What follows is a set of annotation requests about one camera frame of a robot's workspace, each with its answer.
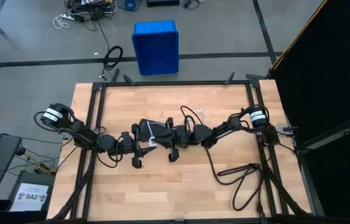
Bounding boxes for grey metal bracket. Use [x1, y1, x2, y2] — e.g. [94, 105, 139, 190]
[62, 127, 76, 141]
[274, 124, 300, 135]

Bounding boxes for coiled black floor cable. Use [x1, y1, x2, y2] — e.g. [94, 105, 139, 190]
[101, 45, 124, 79]

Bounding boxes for yellow cable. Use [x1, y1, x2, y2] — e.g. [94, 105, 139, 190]
[25, 153, 57, 174]

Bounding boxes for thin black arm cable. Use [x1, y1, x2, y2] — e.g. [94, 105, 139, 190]
[180, 105, 205, 131]
[95, 132, 124, 169]

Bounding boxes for black sleeved cable bundle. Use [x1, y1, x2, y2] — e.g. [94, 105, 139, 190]
[50, 149, 98, 222]
[257, 146, 311, 218]

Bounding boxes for blue plastic bin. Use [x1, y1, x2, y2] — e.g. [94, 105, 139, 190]
[131, 20, 180, 77]

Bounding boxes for flat black box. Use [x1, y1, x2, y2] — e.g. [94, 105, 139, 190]
[146, 0, 181, 8]

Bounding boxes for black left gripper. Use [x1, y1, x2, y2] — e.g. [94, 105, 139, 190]
[117, 123, 157, 169]

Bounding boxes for white floor power strip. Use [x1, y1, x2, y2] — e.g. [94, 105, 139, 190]
[52, 11, 76, 30]

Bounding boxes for black box with SA2 label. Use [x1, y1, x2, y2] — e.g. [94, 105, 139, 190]
[6, 170, 56, 220]

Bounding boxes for black power strip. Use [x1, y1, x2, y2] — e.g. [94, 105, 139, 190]
[137, 118, 194, 147]

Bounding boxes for black power adapter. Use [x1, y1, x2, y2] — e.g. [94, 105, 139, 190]
[180, 0, 206, 11]

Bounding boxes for black aluminium table frame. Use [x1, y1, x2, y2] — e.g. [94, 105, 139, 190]
[47, 79, 317, 224]

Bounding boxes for black devices with cables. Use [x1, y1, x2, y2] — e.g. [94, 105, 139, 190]
[65, 0, 118, 32]

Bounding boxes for black panel with yellow edge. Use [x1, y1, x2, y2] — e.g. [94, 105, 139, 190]
[269, 0, 350, 224]

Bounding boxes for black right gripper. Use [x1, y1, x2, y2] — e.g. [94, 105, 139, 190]
[155, 117, 196, 163]

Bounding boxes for white USB cable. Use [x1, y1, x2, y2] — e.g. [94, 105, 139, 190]
[145, 107, 206, 141]

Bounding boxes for thick black power strip cable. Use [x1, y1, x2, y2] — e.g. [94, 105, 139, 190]
[205, 144, 264, 212]

